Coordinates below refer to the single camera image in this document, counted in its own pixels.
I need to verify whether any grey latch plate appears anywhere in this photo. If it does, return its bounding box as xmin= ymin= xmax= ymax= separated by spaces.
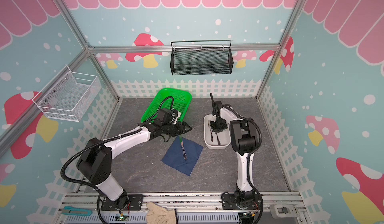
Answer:
xmin=270 ymin=204 xmax=299 ymax=219

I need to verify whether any black mesh wall basket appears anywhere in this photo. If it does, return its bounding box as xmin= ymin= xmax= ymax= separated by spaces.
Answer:
xmin=170 ymin=40 xmax=234 ymax=76

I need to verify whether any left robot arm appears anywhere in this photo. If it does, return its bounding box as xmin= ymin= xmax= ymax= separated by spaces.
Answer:
xmin=60 ymin=122 xmax=193 ymax=210

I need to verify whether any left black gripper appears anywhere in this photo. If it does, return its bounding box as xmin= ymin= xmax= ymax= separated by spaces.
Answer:
xmin=162 ymin=121 xmax=193 ymax=137

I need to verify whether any white plastic tub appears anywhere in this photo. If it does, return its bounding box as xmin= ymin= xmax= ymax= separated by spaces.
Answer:
xmin=203 ymin=115 xmax=231 ymax=150

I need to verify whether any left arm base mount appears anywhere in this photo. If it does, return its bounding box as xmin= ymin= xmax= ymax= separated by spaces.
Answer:
xmin=101 ymin=194 xmax=144 ymax=211

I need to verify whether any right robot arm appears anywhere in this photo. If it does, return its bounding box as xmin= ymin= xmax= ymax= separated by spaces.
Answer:
xmin=210 ymin=101 xmax=263 ymax=209

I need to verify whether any teal handled tool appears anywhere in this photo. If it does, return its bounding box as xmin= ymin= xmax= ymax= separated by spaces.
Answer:
xmin=61 ymin=206 xmax=92 ymax=217

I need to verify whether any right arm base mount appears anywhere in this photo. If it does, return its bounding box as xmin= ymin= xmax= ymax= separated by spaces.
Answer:
xmin=221 ymin=192 xmax=263 ymax=210

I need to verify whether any beige work glove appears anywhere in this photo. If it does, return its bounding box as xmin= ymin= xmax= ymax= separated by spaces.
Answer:
xmin=146 ymin=202 xmax=179 ymax=224

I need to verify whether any green plastic basket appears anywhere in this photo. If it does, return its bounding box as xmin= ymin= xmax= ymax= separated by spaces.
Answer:
xmin=141 ymin=88 xmax=192 ymax=122

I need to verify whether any white wire wall basket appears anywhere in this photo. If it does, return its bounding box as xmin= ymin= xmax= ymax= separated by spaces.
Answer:
xmin=32 ymin=66 xmax=102 ymax=122

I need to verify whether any dark blue paper napkin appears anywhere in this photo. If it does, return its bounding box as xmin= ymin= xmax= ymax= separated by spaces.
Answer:
xmin=162 ymin=136 xmax=203 ymax=176

